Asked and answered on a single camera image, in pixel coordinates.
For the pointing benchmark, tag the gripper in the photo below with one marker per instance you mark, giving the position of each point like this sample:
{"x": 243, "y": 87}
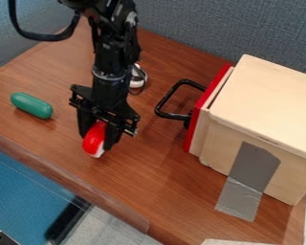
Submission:
{"x": 108, "y": 95}

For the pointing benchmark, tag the red and white toy sushi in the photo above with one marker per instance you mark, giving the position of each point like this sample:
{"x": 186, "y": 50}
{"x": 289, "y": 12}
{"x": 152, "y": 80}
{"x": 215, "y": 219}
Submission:
{"x": 93, "y": 140}

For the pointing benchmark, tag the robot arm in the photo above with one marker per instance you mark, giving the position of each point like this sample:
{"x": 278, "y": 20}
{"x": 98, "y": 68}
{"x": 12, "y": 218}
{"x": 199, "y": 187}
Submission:
{"x": 115, "y": 48}

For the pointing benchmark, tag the green toy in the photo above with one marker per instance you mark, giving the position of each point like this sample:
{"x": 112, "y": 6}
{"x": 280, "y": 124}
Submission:
{"x": 32, "y": 105}

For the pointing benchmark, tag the drawer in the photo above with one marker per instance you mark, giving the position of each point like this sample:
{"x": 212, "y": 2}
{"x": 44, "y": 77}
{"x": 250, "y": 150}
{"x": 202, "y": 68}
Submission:
{"x": 202, "y": 105}

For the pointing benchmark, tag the grey tape strip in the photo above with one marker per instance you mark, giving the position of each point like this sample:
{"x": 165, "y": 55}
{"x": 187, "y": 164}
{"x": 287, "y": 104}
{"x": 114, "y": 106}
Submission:
{"x": 249, "y": 178}

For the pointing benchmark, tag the cabinet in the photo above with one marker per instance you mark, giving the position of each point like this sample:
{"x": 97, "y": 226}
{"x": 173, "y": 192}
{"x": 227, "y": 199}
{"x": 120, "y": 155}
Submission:
{"x": 258, "y": 127}

